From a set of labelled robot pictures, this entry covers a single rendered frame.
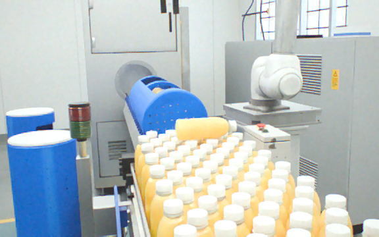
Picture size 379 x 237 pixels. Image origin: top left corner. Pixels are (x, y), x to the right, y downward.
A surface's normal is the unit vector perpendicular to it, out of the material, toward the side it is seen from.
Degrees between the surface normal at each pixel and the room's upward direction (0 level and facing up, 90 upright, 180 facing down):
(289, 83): 97
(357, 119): 90
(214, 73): 90
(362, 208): 90
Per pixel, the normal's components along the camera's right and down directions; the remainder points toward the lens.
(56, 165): 0.62, 0.12
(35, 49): 0.32, 0.16
